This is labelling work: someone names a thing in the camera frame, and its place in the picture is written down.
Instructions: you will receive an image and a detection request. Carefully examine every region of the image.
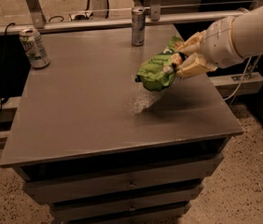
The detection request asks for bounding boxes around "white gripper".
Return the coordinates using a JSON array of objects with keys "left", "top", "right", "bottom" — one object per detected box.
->
[{"left": 175, "top": 16, "right": 243, "bottom": 77}]

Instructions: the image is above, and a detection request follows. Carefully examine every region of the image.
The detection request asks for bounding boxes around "green rice chip bag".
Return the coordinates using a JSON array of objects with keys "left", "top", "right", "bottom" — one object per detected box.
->
[{"left": 135, "top": 36, "right": 186, "bottom": 91}]

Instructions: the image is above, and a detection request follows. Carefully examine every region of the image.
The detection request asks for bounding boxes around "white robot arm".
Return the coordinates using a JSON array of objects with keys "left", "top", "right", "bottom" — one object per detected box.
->
[{"left": 175, "top": 6, "right": 263, "bottom": 77}]

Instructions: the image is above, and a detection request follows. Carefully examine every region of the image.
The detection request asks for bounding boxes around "silver redbull can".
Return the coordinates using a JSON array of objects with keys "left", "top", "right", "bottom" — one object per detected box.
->
[{"left": 131, "top": 7, "right": 145, "bottom": 46}]

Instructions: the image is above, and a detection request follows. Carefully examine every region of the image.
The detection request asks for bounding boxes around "green white soda can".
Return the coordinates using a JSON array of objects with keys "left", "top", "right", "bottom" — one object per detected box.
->
[{"left": 20, "top": 28, "right": 50, "bottom": 69}]

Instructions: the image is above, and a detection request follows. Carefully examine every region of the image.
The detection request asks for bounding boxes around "white power strip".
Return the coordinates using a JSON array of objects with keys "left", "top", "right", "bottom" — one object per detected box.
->
[{"left": 69, "top": 12, "right": 92, "bottom": 21}]

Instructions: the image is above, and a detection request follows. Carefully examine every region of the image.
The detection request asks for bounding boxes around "grey drawer cabinet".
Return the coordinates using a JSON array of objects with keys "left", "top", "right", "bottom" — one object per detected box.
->
[{"left": 0, "top": 25, "right": 242, "bottom": 224}]

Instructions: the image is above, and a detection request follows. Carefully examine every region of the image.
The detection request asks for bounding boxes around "white cable right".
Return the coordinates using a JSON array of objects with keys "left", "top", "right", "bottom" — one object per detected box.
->
[{"left": 223, "top": 55, "right": 262, "bottom": 102}]

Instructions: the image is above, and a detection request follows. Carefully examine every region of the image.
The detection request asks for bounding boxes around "metal guard rail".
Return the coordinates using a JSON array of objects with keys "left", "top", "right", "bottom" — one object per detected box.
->
[{"left": 0, "top": 0, "right": 263, "bottom": 37}]

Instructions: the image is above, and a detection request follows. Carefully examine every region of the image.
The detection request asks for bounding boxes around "black cable left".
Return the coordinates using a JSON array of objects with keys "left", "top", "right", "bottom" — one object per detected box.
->
[{"left": 0, "top": 21, "right": 16, "bottom": 126}]

